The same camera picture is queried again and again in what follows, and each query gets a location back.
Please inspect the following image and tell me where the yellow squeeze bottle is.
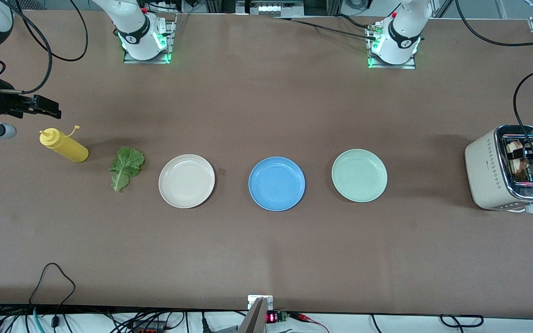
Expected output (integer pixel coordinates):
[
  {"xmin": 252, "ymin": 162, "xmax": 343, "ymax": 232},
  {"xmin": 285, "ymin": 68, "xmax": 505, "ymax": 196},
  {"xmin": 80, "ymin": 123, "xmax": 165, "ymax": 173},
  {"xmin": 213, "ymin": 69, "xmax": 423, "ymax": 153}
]
[{"xmin": 39, "ymin": 125, "xmax": 89, "ymax": 163}]

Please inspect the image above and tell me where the green lettuce leaf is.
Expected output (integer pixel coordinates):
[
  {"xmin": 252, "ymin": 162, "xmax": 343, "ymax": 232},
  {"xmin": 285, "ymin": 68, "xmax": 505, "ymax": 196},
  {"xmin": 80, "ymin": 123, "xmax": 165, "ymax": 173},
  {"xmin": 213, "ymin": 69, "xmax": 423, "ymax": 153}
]
[{"xmin": 109, "ymin": 147, "xmax": 146, "ymax": 193}]

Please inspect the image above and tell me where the beige round plate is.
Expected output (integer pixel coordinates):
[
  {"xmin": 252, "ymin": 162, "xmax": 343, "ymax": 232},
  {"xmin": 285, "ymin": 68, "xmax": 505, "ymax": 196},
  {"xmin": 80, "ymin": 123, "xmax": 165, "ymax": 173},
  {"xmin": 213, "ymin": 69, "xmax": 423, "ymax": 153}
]
[{"xmin": 158, "ymin": 154, "xmax": 216, "ymax": 209}]

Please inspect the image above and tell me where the light green round plate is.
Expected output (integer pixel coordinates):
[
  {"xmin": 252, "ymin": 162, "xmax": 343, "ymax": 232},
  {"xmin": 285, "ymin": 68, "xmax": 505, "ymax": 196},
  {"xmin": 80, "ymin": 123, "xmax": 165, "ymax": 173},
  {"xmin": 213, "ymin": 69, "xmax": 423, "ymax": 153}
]
[{"xmin": 331, "ymin": 148, "xmax": 388, "ymax": 203}]

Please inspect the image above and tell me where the blue round plate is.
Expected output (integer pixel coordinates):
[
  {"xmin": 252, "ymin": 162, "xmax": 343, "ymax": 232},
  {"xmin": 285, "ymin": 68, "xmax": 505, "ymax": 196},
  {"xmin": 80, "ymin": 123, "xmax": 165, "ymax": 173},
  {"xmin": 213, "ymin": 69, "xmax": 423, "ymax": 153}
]
[{"xmin": 248, "ymin": 156, "xmax": 306, "ymax": 212}]

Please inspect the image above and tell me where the cream and chrome toaster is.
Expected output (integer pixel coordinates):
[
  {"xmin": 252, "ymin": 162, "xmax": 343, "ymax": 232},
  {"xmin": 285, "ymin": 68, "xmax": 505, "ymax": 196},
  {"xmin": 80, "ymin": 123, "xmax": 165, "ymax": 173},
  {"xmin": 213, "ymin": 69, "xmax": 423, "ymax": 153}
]
[{"xmin": 464, "ymin": 125, "xmax": 533, "ymax": 214}]

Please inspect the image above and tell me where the black equipment box with lights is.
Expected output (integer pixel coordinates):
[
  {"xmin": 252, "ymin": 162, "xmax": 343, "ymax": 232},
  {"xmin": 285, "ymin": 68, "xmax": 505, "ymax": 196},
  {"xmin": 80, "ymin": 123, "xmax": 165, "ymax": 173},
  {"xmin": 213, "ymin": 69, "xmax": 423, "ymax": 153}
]
[{"xmin": 236, "ymin": 0, "xmax": 304, "ymax": 15}]

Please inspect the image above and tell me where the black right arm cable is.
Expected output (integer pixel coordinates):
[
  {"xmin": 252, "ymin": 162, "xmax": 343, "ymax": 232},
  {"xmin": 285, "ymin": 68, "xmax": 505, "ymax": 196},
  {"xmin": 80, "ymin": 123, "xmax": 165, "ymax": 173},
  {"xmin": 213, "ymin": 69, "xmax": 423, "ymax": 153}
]
[{"xmin": 0, "ymin": 0, "xmax": 89, "ymax": 93}]

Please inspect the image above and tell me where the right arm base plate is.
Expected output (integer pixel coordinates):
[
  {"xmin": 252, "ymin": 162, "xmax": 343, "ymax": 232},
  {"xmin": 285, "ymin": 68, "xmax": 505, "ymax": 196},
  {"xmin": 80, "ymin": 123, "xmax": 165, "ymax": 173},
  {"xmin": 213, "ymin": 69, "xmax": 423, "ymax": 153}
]
[{"xmin": 123, "ymin": 14, "xmax": 177, "ymax": 64}]

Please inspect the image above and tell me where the thin black looped cable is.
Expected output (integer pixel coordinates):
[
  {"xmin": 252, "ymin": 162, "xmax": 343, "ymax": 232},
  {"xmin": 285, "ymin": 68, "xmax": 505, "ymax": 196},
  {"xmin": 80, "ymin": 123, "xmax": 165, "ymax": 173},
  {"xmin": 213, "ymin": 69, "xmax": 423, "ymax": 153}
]
[{"xmin": 28, "ymin": 263, "xmax": 76, "ymax": 324}]

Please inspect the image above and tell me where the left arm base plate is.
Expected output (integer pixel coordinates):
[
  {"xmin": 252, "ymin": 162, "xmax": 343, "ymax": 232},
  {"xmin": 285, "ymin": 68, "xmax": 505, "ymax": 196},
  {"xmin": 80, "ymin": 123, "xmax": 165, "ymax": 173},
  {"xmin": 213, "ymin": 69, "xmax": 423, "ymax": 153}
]
[{"xmin": 366, "ymin": 23, "xmax": 417, "ymax": 70}]

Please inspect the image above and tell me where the black cable across table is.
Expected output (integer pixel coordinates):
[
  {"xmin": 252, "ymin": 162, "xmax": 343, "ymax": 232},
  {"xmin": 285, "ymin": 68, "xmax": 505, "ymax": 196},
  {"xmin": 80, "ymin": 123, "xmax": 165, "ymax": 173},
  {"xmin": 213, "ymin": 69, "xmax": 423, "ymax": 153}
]
[{"xmin": 271, "ymin": 16, "xmax": 380, "ymax": 41}]

